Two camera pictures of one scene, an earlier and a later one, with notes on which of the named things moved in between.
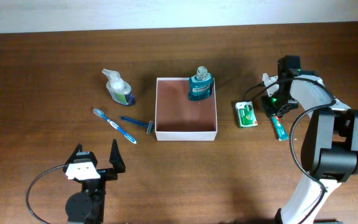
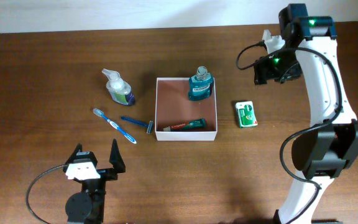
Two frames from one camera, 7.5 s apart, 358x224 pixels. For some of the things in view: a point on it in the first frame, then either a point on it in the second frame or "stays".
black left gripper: [115, 160] stays
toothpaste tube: [281, 132] → [191, 124]
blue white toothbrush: [114, 125] stays
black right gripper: [270, 110] → [263, 71]
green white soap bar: [245, 114] stays
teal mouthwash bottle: [200, 84] stays
